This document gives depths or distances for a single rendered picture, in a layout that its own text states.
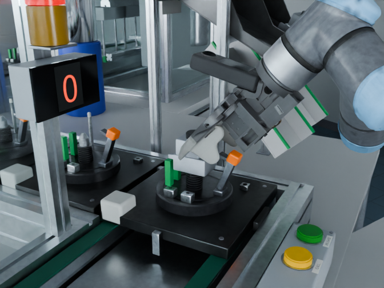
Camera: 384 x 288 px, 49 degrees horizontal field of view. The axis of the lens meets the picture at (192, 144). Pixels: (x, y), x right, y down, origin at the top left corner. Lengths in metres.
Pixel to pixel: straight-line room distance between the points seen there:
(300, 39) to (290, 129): 0.45
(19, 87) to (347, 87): 0.41
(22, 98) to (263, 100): 0.34
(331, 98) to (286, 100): 3.60
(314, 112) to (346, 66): 0.61
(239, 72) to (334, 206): 0.49
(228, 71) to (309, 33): 0.13
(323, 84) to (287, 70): 3.66
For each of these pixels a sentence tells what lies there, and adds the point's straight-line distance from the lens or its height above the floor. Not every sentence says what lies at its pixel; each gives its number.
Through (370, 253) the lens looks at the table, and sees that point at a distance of 0.89.
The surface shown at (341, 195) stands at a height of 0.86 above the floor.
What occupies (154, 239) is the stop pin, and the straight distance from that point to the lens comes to 0.69.
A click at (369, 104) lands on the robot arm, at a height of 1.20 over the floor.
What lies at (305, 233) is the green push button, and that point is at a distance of 0.70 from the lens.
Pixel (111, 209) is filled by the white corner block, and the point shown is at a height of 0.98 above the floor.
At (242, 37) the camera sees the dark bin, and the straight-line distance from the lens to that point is 0.89.
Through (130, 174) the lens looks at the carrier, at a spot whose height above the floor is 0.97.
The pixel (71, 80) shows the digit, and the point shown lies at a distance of 0.60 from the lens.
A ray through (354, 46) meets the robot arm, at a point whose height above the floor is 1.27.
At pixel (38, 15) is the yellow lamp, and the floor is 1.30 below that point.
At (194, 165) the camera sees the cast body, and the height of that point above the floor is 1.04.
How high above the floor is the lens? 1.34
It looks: 21 degrees down
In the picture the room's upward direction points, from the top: straight up
